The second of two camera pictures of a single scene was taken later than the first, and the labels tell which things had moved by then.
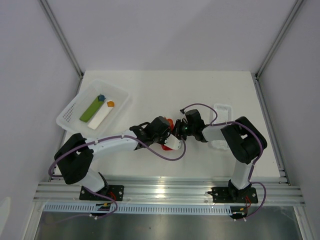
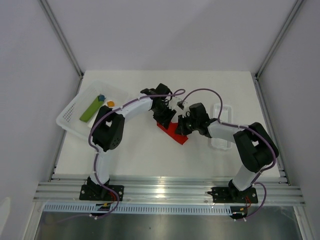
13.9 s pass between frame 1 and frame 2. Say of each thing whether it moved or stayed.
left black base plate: stayed
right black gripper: stayed
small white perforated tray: stayed
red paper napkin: moved
